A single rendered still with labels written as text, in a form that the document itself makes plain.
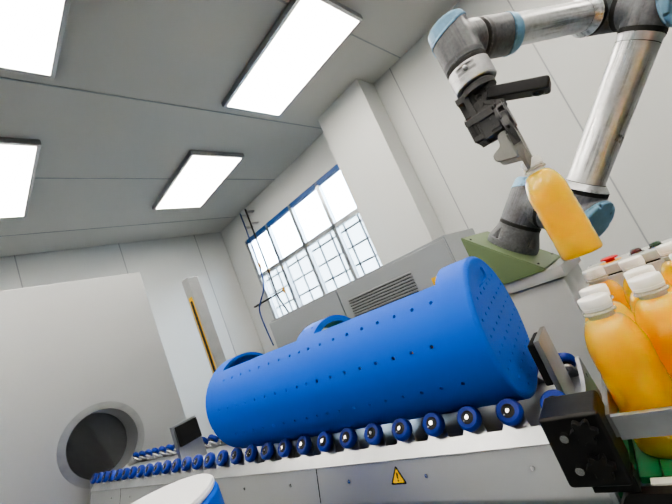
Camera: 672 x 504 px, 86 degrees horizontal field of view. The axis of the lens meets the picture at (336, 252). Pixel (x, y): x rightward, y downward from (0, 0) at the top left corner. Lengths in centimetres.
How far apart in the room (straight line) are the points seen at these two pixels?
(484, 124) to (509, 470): 65
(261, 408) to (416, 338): 50
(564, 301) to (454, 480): 82
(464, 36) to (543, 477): 83
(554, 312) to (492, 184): 233
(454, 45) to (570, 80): 275
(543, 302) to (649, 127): 225
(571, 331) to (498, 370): 81
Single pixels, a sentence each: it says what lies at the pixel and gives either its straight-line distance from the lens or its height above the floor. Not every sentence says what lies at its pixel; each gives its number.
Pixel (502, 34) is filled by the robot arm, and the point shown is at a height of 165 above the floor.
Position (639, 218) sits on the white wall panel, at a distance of 349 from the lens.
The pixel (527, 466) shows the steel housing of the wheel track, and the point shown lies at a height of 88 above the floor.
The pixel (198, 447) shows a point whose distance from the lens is 171.
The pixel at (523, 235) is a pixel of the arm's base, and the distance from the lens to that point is 152.
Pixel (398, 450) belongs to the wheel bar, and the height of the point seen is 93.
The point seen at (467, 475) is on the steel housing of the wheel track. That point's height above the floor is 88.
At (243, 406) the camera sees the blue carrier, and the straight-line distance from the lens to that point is 109.
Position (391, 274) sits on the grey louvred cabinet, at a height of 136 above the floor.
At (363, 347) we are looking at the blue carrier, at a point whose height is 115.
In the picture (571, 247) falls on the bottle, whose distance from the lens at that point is 82.
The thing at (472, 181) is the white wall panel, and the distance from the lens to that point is 372.
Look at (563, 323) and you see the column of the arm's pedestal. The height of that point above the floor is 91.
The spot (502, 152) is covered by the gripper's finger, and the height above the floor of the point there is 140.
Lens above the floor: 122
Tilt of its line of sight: 9 degrees up
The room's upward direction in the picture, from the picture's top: 23 degrees counter-clockwise
